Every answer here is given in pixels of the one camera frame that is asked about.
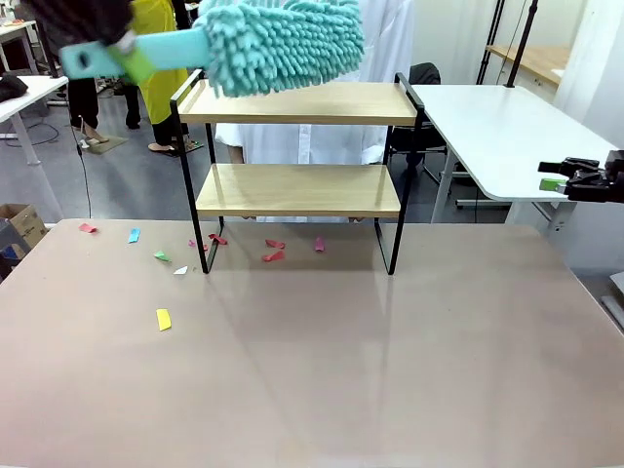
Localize brown cardboard box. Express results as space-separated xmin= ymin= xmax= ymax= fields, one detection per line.
xmin=0 ymin=203 xmax=50 ymax=257

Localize black bundle on desk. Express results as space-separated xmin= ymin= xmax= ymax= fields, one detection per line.
xmin=0 ymin=75 xmax=30 ymax=102

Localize person's right forearm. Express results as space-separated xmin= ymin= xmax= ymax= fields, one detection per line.
xmin=214 ymin=121 xmax=248 ymax=147

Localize wooden background table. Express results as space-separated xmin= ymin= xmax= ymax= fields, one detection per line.
xmin=486 ymin=42 xmax=572 ymax=90

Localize black and wood shelf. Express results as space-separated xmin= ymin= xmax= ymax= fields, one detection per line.
xmin=170 ymin=69 xmax=426 ymax=277

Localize person in yellow apron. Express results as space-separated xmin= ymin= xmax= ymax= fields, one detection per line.
xmin=131 ymin=0 xmax=191 ymax=153

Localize black tripod legs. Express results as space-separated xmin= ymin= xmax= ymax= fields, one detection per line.
xmin=476 ymin=0 xmax=508 ymax=87

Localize thin black floor cable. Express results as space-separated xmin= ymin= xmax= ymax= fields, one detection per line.
xmin=69 ymin=124 xmax=95 ymax=219

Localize person in white coat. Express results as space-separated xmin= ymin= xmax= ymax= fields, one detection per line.
xmin=214 ymin=0 xmax=418 ymax=168

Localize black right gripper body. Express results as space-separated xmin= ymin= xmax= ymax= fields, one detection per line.
xmin=565 ymin=149 xmax=624 ymax=205

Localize grey metal plate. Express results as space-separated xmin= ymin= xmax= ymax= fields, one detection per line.
xmin=600 ymin=271 xmax=624 ymax=337

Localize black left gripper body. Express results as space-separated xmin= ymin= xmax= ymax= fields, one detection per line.
xmin=21 ymin=0 xmax=137 ymax=50

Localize teal microfiber duster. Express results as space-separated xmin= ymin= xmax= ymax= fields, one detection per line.
xmin=58 ymin=0 xmax=367 ymax=99

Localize white side table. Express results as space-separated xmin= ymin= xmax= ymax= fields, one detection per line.
xmin=408 ymin=84 xmax=621 ymax=239

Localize grey floor mat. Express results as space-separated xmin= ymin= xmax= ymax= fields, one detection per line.
xmin=80 ymin=134 xmax=131 ymax=157

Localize black office chair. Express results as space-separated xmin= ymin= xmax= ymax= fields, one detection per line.
xmin=387 ymin=61 xmax=462 ymax=182

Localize white desk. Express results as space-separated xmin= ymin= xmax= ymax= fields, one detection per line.
xmin=0 ymin=74 xmax=70 ymax=168

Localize black stand pole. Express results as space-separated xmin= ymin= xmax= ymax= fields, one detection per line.
xmin=503 ymin=0 xmax=541 ymax=90

